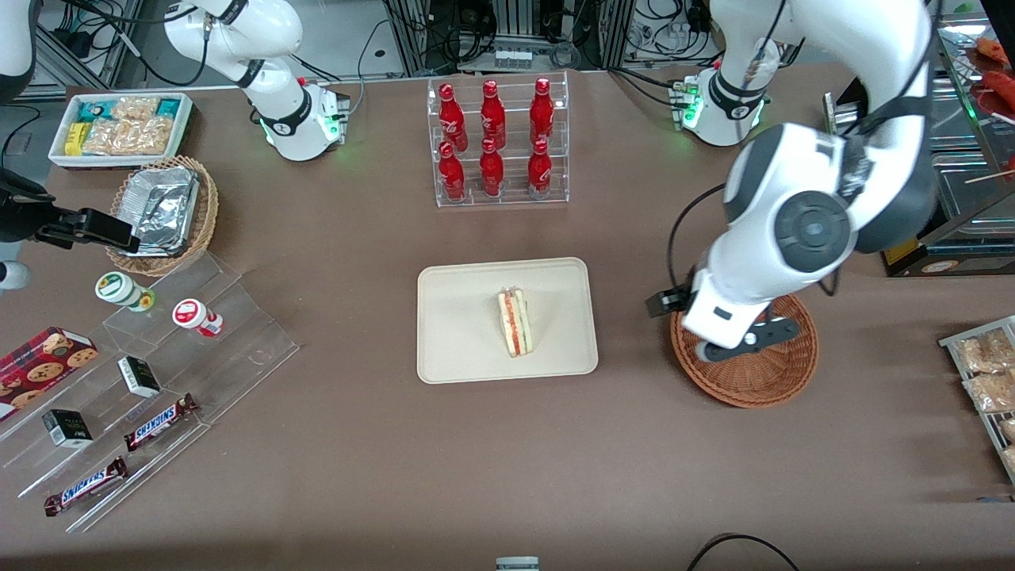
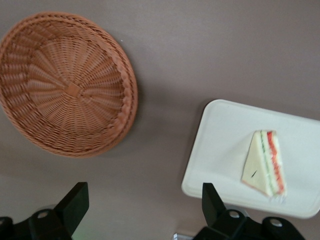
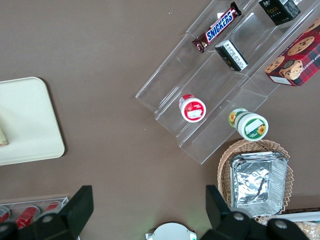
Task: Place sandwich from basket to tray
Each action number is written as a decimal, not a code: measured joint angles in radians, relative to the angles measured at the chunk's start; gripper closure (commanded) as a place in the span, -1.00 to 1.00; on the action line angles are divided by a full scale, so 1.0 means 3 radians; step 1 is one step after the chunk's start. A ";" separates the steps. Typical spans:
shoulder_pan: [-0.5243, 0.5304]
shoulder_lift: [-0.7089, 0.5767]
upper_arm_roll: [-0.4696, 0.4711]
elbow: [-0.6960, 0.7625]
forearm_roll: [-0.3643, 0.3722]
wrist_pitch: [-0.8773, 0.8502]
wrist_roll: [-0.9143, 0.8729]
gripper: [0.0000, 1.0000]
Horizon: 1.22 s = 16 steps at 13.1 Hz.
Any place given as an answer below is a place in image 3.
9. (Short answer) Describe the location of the red lid yogurt cup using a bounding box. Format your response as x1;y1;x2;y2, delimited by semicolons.
178;93;207;123

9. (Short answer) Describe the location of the red tartan cookie box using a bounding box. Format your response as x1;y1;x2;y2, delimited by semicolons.
264;16;320;88

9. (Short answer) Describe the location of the green lid yogurt cup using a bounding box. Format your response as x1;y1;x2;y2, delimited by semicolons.
228;107;270;142

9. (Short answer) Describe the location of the aluminium foil tray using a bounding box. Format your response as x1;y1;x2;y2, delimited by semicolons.
229;151;288;218

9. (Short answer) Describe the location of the clear acrylic bottle rack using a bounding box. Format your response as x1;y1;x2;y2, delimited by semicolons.
0;196;70;227

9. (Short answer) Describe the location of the red cola bottle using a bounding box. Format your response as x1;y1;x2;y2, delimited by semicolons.
0;206;12;224
41;201;62;216
14;205;41;230

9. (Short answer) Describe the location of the large clear nut bag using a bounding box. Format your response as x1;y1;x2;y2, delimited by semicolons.
296;221;320;240

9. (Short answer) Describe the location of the white rectangular snack bin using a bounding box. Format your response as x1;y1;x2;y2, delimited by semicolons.
282;211;320;240

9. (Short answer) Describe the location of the beige plastic tray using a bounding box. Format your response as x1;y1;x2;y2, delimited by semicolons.
0;76;66;166

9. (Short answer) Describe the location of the light tan wicker basket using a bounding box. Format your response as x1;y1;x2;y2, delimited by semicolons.
217;138;294;223

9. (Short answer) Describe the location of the triangular sandwich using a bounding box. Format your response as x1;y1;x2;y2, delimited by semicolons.
0;106;9;147

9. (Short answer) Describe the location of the Snickers chocolate bar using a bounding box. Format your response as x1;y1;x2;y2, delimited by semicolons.
191;1;243;55

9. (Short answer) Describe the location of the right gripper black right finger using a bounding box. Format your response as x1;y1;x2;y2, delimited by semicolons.
199;184;270;240

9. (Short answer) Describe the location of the small black carton box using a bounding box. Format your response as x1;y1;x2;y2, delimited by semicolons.
257;0;301;27
214;39;249;73

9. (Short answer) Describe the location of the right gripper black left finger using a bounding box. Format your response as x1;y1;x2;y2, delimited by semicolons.
18;184;95;240

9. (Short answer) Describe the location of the clear acrylic stepped display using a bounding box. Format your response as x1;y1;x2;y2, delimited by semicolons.
134;0;320;165

